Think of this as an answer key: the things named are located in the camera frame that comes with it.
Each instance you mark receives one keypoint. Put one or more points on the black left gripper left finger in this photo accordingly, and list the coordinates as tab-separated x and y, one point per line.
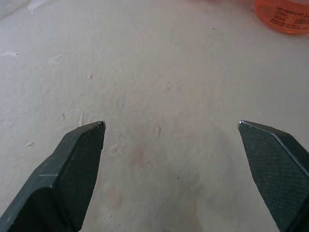
60	183

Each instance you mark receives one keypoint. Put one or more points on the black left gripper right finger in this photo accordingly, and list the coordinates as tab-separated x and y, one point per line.
277	169

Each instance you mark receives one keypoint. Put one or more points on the orange plastic bottle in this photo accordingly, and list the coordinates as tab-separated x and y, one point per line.
283	17

